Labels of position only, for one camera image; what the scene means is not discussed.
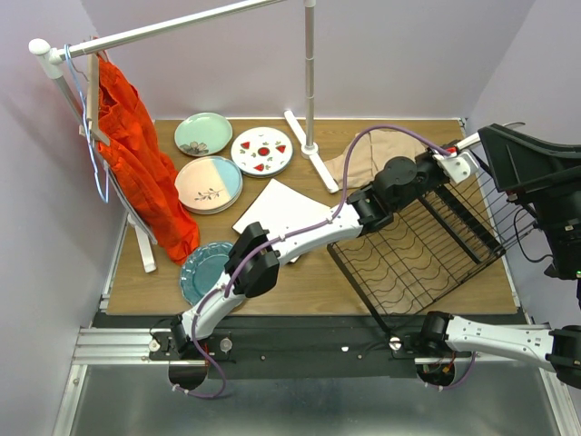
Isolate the large square green plate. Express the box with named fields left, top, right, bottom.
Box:
left=232, top=179, right=330, bottom=233

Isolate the white blue rimmed plate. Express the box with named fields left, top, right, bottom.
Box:
left=231, top=127, right=294, bottom=173

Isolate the cream and teal plate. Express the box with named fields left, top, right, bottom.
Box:
left=174, top=156, right=243, bottom=214

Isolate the green round plate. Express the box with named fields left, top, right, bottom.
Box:
left=174, top=113, right=232, bottom=157

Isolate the teal round plate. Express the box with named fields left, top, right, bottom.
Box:
left=179, top=242, right=233, bottom=306

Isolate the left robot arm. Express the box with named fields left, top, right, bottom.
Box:
left=169, top=151, right=457, bottom=360

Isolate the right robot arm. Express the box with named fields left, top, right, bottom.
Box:
left=416, top=124, right=580, bottom=388

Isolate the white clothes rack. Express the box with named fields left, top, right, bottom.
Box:
left=27, top=0, right=340, bottom=274

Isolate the beige cloth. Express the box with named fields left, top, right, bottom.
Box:
left=347, top=130, right=427, bottom=189

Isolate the orange garment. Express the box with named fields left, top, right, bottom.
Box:
left=98, top=59, right=200, bottom=265

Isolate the wooden clip hanger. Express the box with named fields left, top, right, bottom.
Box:
left=79, top=51, right=110, bottom=146

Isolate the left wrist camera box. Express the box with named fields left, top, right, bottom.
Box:
left=433, top=150, right=480, bottom=184

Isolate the black wire dish rack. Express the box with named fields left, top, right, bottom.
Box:
left=328, top=163, right=536, bottom=331

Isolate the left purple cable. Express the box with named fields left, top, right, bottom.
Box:
left=170, top=124, right=458, bottom=400

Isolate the black mounting rail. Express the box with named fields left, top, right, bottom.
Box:
left=149, top=312, right=532, bottom=381

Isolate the blue wire hanger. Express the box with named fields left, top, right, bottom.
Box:
left=64, top=45, right=110, bottom=203

